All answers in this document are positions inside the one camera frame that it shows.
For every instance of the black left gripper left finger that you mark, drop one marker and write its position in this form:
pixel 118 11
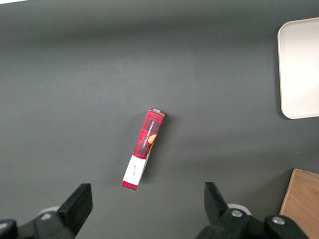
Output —
pixel 62 221

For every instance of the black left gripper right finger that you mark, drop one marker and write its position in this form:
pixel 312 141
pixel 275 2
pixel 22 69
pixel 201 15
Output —
pixel 224 221

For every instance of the beige plastic tray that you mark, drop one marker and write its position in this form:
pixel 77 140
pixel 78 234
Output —
pixel 299 69

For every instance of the wooden drawer cabinet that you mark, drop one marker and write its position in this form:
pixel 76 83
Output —
pixel 301 199

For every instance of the red plaid cookie box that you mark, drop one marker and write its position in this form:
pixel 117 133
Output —
pixel 147 134

